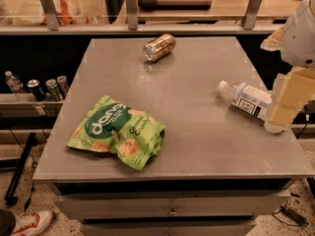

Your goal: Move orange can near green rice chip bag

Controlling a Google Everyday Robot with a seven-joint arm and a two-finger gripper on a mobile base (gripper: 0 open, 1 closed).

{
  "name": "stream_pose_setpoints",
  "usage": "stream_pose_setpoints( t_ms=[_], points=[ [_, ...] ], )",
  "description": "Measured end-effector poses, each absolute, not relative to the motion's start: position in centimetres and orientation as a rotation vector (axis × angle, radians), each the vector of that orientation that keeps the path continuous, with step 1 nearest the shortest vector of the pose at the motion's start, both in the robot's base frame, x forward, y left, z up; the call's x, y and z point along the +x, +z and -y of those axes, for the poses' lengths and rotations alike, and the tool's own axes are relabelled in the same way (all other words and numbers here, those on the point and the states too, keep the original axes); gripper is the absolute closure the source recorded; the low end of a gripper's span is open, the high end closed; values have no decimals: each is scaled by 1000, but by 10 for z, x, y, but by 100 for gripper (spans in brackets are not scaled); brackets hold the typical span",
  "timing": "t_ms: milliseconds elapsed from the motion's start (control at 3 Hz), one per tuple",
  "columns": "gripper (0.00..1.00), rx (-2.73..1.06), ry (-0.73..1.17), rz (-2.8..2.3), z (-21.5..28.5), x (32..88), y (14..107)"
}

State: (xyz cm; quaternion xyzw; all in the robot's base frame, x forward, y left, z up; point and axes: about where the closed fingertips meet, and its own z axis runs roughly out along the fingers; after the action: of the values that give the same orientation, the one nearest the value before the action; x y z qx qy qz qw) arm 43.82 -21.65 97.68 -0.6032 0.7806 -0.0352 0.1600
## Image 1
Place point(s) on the white and orange sneaker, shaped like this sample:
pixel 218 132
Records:
pixel 32 224

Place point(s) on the black stand leg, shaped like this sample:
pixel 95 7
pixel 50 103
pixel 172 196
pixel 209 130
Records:
pixel 17 164

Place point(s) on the grey side shelf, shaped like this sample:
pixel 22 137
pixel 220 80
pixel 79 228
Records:
pixel 10 106

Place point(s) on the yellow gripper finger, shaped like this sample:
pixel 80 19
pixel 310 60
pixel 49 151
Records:
pixel 290 93
pixel 274 41

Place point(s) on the left metal bracket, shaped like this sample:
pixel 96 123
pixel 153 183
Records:
pixel 50 14

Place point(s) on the lower grey drawer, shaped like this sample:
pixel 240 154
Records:
pixel 171 228

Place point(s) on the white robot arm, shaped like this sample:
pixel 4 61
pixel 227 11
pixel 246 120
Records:
pixel 298 40

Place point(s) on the green can on shelf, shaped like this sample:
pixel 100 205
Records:
pixel 54 90

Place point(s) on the right metal bracket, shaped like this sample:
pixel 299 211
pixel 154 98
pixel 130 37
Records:
pixel 250 17

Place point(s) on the silver can on shelf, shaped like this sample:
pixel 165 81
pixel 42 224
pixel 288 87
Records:
pixel 63 84

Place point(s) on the green rice chip bag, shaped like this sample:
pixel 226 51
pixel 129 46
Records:
pixel 111 126

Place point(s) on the black power adapter on floor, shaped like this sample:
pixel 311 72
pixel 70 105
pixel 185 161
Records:
pixel 294 215

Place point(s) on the clear plastic water bottle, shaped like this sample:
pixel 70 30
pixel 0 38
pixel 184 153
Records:
pixel 251 100

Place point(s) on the dark blue can on shelf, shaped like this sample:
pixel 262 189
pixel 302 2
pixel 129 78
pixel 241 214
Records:
pixel 36 89

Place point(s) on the orange white plastic bag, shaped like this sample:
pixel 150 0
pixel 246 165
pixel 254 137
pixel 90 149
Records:
pixel 69 12

